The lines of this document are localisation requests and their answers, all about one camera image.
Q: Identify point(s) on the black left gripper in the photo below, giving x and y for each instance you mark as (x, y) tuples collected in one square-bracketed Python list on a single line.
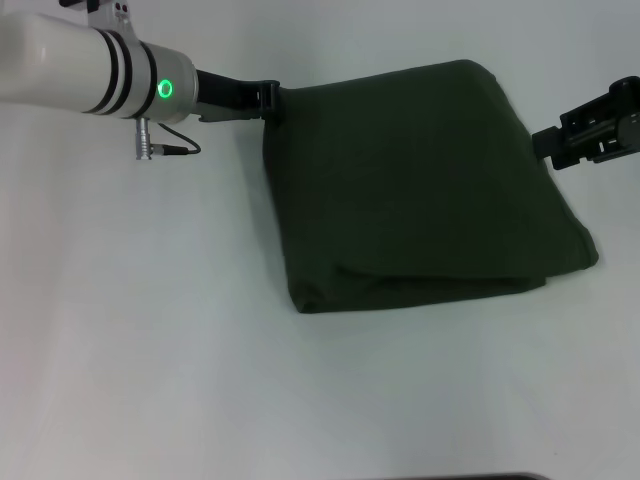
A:
[(225, 95)]

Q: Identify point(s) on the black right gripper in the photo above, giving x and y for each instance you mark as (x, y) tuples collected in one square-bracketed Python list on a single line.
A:
[(622, 115)]

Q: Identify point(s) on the dark green FREE! t-shirt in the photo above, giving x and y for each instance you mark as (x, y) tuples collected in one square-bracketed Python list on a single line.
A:
[(425, 190)]

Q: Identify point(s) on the silver left wrist depth camera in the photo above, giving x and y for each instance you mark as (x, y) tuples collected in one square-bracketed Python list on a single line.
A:
[(95, 5)]

